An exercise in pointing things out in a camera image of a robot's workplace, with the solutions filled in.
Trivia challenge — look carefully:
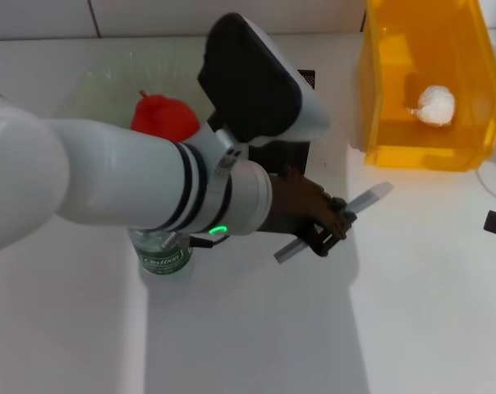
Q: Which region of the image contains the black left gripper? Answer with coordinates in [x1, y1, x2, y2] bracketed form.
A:
[255, 163, 359, 259]

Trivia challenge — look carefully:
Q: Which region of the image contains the grey marker pen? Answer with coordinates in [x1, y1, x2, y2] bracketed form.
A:
[273, 181, 395, 265]

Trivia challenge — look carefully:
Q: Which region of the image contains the white paper ball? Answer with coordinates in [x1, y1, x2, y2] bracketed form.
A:
[406, 85, 457, 127]

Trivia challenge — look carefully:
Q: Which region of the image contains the clear green-label water bottle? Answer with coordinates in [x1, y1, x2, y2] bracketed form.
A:
[128, 227, 195, 276]

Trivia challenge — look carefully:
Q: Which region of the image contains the black mesh pen holder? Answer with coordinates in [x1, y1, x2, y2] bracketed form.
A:
[247, 68, 318, 174]

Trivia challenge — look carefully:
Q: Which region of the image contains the green glass fruit bowl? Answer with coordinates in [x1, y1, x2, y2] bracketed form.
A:
[58, 43, 216, 132]

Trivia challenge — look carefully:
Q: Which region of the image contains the yellow plastic bin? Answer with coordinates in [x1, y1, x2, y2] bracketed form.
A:
[357, 0, 496, 172]

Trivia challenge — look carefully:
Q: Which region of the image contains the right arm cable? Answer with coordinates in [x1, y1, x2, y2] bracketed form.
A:
[475, 169, 496, 199]

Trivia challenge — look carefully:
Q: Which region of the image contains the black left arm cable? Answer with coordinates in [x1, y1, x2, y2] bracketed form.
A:
[188, 232, 229, 250]

